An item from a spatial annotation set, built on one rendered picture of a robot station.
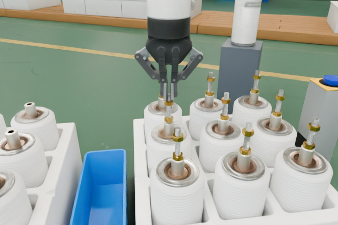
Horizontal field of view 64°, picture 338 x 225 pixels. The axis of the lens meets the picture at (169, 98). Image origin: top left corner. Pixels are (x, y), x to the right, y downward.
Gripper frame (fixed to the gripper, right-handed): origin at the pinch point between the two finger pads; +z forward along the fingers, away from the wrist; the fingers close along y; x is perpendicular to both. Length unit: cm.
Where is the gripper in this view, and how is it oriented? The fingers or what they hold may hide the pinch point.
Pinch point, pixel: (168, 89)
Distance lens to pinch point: 53.4
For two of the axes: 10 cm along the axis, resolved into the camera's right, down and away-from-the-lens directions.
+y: 10.0, 0.2, -0.5
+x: 0.5, -4.4, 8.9
